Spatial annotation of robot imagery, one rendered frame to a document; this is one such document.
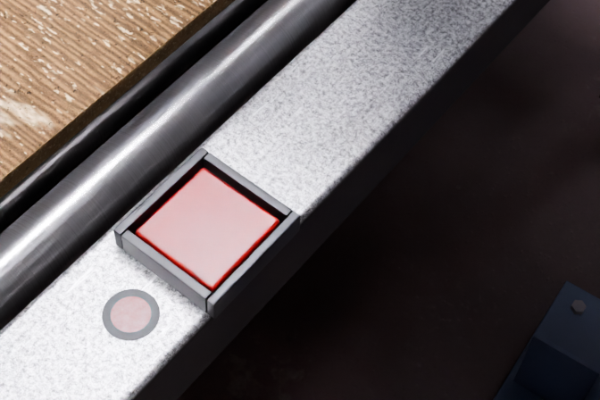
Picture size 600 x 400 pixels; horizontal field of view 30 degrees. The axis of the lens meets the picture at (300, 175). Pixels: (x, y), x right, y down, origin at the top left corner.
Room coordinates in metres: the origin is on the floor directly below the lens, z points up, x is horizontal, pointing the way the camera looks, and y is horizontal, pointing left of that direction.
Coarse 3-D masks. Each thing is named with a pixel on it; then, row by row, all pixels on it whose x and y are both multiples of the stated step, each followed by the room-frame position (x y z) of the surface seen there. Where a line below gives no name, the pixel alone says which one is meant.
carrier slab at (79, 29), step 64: (0, 0) 0.49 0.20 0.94; (64, 0) 0.50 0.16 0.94; (128, 0) 0.50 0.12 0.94; (192, 0) 0.51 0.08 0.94; (0, 64) 0.44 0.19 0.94; (64, 64) 0.44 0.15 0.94; (128, 64) 0.45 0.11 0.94; (0, 128) 0.39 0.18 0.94; (64, 128) 0.40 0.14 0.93; (0, 192) 0.35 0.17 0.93
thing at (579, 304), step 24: (576, 288) 0.84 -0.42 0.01; (552, 312) 0.80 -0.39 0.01; (576, 312) 0.80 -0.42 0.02; (552, 336) 0.76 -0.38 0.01; (576, 336) 0.76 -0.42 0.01; (528, 360) 0.68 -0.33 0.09; (552, 360) 0.67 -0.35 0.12; (576, 360) 0.65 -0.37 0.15; (504, 384) 0.68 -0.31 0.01; (528, 384) 0.67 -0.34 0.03; (552, 384) 0.66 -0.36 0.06; (576, 384) 0.64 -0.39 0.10
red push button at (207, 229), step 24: (192, 192) 0.36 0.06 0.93; (216, 192) 0.36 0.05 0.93; (168, 216) 0.34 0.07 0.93; (192, 216) 0.34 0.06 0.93; (216, 216) 0.34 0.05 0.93; (240, 216) 0.35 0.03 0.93; (264, 216) 0.35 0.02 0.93; (144, 240) 0.33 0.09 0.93; (168, 240) 0.33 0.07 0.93; (192, 240) 0.33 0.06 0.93; (216, 240) 0.33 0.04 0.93; (240, 240) 0.33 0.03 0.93; (192, 264) 0.31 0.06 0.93; (216, 264) 0.31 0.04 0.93; (240, 264) 0.32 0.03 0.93; (216, 288) 0.30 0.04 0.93
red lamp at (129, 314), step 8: (128, 296) 0.30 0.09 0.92; (136, 296) 0.30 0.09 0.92; (120, 304) 0.29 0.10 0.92; (128, 304) 0.29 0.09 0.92; (136, 304) 0.29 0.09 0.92; (144, 304) 0.29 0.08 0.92; (112, 312) 0.29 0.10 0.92; (120, 312) 0.29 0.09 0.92; (128, 312) 0.29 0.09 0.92; (136, 312) 0.29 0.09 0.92; (144, 312) 0.29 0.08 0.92; (112, 320) 0.28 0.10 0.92; (120, 320) 0.28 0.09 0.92; (128, 320) 0.28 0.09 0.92; (136, 320) 0.28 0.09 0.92; (144, 320) 0.28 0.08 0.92; (120, 328) 0.28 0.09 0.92; (128, 328) 0.28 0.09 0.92; (136, 328) 0.28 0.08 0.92
